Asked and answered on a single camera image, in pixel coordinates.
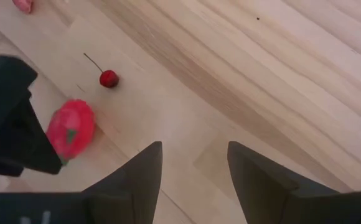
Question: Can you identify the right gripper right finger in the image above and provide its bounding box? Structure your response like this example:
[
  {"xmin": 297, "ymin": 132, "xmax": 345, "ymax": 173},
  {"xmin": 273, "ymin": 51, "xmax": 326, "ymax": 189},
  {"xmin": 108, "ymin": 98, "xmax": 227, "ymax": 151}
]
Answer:
[{"xmin": 227, "ymin": 141, "xmax": 340, "ymax": 224}]

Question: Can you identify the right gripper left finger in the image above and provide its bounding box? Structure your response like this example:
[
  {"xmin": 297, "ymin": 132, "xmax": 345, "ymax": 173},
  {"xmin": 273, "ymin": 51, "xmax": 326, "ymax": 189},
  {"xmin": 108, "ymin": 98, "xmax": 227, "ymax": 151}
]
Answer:
[{"xmin": 80, "ymin": 141, "xmax": 163, "ymax": 224}]

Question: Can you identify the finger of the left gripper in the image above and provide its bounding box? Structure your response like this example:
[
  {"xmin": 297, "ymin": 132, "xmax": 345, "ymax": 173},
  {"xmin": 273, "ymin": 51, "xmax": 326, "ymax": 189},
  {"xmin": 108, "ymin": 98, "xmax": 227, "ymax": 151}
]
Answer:
[
  {"xmin": 0, "ymin": 99, "xmax": 63, "ymax": 177},
  {"xmin": 0, "ymin": 55, "xmax": 39, "ymax": 141}
]

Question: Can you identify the pink raspberry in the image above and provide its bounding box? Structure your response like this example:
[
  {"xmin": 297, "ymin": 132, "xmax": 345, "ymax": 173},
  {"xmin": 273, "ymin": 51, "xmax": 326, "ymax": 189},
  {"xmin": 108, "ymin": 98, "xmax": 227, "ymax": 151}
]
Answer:
[{"xmin": 11, "ymin": 0, "xmax": 34, "ymax": 15}]

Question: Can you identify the large red tomato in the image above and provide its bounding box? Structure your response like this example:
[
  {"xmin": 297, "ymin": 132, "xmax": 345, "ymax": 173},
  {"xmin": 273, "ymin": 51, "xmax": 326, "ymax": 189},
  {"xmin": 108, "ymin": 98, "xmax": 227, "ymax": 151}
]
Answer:
[{"xmin": 45, "ymin": 98, "xmax": 96, "ymax": 166}]

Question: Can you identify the red cherry with stem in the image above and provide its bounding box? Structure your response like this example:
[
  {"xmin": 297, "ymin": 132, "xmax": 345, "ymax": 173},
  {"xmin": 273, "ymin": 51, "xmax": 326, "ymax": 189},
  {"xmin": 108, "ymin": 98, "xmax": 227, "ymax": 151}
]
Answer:
[{"xmin": 83, "ymin": 52, "xmax": 120, "ymax": 89}]

